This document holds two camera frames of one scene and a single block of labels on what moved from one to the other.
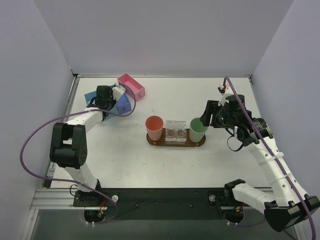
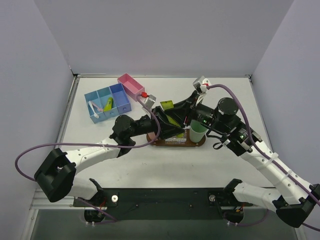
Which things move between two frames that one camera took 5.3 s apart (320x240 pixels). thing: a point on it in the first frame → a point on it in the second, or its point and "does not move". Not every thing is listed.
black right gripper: x=213 y=110 → x=191 y=107
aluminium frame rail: x=55 y=198 does not move
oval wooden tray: x=162 y=141 does not move
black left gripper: x=110 y=100 → x=157 y=122
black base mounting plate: x=157 y=203 does not move
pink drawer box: x=132 y=85 does not move
